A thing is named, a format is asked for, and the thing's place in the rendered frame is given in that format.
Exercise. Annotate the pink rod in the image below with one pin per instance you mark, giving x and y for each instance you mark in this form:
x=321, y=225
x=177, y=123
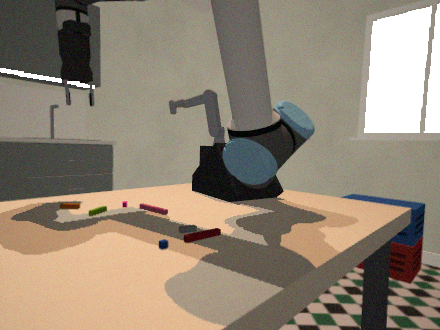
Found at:
x=153, y=208

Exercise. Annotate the orange rod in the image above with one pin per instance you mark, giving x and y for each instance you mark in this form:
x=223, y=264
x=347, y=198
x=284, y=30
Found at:
x=69, y=206

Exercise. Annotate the lime green rod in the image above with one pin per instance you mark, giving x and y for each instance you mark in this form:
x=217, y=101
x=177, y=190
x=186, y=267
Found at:
x=97, y=210

